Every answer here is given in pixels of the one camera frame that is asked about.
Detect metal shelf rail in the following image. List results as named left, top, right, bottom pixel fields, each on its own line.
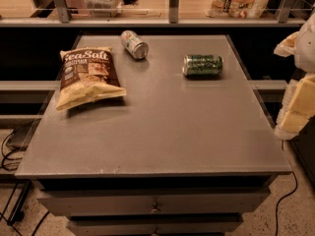
left=0, top=0, right=311, bottom=28

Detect clear plastic container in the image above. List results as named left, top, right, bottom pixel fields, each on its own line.
left=85, top=0, right=122, bottom=18

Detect green soda can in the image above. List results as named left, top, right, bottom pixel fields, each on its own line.
left=182, top=54, right=223, bottom=76

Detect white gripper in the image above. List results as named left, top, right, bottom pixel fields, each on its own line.
left=274, top=31, right=315, bottom=141

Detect sea salt chips bag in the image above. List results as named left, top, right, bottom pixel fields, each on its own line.
left=56, top=47, right=126, bottom=110

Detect grey drawer cabinet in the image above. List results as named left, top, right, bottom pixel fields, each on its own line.
left=17, top=35, right=291, bottom=236

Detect silver soda can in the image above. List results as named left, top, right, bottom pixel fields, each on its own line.
left=120, top=30, right=149, bottom=60

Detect black cables on left floor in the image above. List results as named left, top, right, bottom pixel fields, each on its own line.
left=0, top=121, right=50, bottom=236

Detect colourful snack bag on shelf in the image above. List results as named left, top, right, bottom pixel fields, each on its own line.
left=206, top=0, right=269, bottom=19

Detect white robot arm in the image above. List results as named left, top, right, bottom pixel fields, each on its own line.
left=274, top=14, right=315, bottom=141

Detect black cable on right floor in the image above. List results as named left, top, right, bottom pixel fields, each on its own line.
left=274, top=170, right=299, bottom=236

